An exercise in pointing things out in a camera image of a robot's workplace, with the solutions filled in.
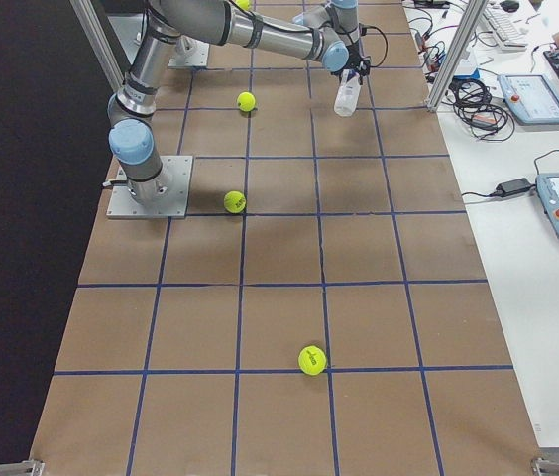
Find aluminium frame post back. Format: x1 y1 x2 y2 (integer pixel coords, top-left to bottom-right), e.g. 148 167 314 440
69 0 128 92

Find coiled black cables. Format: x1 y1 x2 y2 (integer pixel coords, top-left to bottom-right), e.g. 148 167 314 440
450 78 516 143

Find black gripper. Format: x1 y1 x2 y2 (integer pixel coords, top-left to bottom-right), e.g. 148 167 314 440
331 47 371 79

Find aluminium frame post right side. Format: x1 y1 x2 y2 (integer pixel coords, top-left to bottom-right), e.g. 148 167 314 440
426 0 488 112

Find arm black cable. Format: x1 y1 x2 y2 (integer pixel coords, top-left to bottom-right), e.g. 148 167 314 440
358 23 390 68

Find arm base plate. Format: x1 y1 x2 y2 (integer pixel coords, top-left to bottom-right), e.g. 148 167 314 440
106 155 193 219
168 36 210 69

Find clear Wilson tennis ball can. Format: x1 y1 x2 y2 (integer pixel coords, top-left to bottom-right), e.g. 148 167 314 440
334 69 361 117

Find tennis ball at table centre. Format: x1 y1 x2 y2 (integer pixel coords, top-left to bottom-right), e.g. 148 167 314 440
223 190 247 214

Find far teach pendant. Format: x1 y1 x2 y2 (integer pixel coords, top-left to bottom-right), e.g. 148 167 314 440
498 74 559 125

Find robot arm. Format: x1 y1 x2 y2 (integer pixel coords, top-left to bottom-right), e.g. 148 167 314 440
107 1 370 206
292 0 360 46

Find white keyboard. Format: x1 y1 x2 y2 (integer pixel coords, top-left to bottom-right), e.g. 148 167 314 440
480 7 528 52

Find tennis ball near tape curl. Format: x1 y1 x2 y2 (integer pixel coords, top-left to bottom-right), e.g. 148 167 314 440
298 345 327 376

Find black power brick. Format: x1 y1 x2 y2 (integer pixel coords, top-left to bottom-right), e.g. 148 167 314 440
494 178 533 198

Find aluminium frame post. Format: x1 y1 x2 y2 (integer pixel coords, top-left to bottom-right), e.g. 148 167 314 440
426 0 488 112
69 0 128 92

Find tennis ball near base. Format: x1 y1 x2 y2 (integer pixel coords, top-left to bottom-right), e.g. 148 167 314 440
235 0 251 11
237 91 257 113

